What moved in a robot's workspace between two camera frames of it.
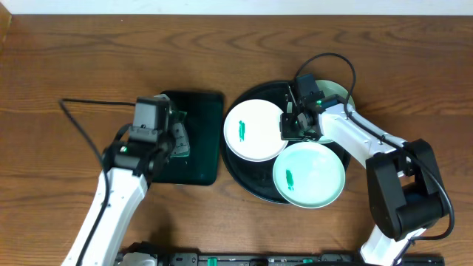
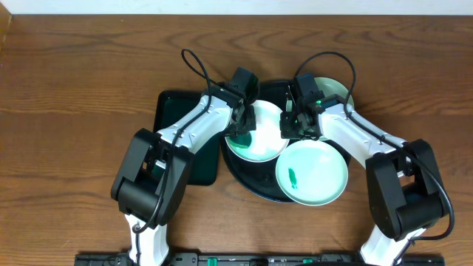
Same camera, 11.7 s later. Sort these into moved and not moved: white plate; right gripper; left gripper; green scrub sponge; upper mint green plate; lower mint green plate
Moved: green scrub sponge; left gripper
Not moved: upper mint green plate; lower mint green plate; white plate; right gripper
